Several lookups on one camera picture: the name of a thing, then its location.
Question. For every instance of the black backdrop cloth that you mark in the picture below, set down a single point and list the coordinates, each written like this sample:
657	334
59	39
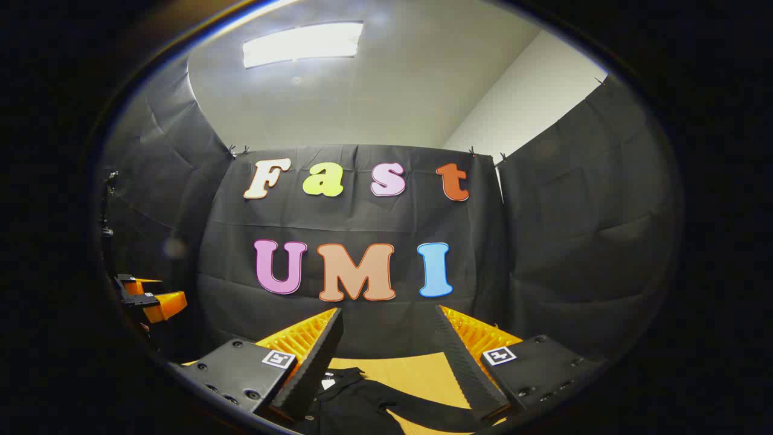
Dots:
362	211

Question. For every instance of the ceiling light panel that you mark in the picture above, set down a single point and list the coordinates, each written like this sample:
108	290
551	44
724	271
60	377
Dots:
302	43

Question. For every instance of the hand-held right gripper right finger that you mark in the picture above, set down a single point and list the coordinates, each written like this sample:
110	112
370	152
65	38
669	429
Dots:
465	368

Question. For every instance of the black button shirt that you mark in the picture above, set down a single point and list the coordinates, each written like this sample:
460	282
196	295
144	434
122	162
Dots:
356	405

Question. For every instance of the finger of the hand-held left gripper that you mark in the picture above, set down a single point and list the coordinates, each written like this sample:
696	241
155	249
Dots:
142	283
166	305

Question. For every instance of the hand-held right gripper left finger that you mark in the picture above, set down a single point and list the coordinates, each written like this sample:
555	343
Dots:
314	368

